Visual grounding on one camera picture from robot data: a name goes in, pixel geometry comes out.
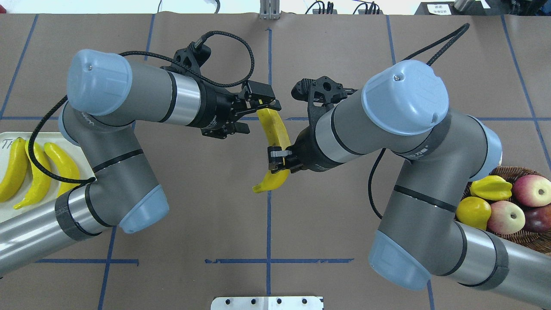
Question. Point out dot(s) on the yellow banana top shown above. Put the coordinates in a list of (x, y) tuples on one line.
[(66, 166)]

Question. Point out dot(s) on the yellow banana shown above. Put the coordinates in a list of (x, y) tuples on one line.
[(41, 183), (66, 166), (277, 135), (15, 174)]

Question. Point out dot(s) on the white mounting plate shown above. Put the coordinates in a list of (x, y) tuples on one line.
[(268, 303)]

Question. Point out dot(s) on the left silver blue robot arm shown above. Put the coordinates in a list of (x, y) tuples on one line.
[(106, 94)]

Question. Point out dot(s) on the small metal cylinder weight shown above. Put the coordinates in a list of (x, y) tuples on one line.
[(462, 5)]

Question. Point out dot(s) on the brown wicker basket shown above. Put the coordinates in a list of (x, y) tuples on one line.
[(538, 241)]

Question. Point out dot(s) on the aluminium frame post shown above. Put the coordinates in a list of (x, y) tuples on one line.
[(270, 9)]

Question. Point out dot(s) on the yellow lemon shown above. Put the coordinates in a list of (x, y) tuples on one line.
[(474, 212)]

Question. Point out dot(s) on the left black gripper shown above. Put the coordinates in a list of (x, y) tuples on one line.
[(214, 110)]

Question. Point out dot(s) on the yellow starfruit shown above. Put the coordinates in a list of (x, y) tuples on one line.
[(492, 187)]

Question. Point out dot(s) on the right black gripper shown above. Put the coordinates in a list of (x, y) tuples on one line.
[(306, 153)]

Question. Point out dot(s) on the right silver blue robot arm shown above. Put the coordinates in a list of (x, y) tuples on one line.
[(405, 109)]

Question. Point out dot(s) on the dark red apple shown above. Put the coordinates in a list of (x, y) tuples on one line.
[(538, 220)]

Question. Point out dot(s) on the pink apple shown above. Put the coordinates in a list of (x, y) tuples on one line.
[(506, 218), (532, 191)]

